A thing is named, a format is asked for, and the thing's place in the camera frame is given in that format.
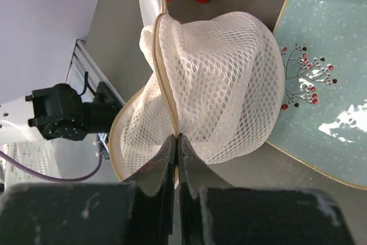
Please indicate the white mesh bra laundry bag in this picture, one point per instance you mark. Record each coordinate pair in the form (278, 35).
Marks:
(219, 82)

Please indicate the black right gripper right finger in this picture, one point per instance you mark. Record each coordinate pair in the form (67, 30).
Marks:
(194, 173)

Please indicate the grey slotted cable duct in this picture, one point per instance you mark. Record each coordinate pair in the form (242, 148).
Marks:
(37, 156)

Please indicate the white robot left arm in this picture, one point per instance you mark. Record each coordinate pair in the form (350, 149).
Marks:
(58, 112)

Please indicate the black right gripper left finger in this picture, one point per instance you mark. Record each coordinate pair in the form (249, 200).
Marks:
(157, 174)

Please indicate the light green ceramic tray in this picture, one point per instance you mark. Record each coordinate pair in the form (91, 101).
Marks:
(322, 122)

